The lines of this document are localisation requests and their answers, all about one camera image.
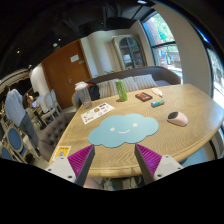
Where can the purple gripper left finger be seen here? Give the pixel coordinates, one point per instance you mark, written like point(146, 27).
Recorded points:
point(75, 167)

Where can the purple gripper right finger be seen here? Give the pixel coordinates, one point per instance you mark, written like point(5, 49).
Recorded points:
point(153, 165)

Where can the blue cloud mouse pad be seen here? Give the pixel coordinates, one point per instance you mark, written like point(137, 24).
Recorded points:
point(119, 129)

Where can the pink black computer mouse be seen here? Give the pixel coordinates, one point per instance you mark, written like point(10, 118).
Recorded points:
point(178, 118)

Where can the yellow QR code sticker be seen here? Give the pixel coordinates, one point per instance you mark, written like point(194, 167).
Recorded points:
point(61, 151)

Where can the grey tufted ottoman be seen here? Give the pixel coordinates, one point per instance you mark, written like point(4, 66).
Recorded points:
point(51, 135)

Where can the white sticker sheet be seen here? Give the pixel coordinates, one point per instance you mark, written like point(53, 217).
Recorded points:
point(96, 112)

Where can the teal small tube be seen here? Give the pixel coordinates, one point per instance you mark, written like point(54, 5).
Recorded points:
point(157, 103)

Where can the white chair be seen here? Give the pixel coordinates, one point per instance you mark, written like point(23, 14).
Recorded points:
point(49, 110)

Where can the blue round-back chair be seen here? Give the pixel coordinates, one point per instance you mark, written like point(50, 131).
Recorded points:
point(12, 147)

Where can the black red small box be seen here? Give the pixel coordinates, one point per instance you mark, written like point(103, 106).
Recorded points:
point(143, 96)

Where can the white small packet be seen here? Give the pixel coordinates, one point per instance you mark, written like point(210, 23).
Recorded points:
point(157, 92)

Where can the clear plastic tumbler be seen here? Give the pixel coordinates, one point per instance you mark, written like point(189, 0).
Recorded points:
point(83, 93)

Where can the green drink can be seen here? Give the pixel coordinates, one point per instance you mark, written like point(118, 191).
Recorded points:
point(121, 90)

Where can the black backpack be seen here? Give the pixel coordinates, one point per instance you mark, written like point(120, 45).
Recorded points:
point(93, 91)

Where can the striped cushion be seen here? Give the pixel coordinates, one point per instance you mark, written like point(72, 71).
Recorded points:
point(133, 83)

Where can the grey curved sofa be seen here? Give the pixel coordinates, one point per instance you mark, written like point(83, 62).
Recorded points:
point(161, 75)

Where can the person in grey shirt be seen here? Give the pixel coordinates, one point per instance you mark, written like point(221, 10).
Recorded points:
point(16, 113)

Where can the brown wooden door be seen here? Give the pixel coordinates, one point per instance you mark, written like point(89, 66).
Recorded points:
point(63, 69)

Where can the glass display cabinet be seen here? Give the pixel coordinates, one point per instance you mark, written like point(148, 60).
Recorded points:
point(129, 51)

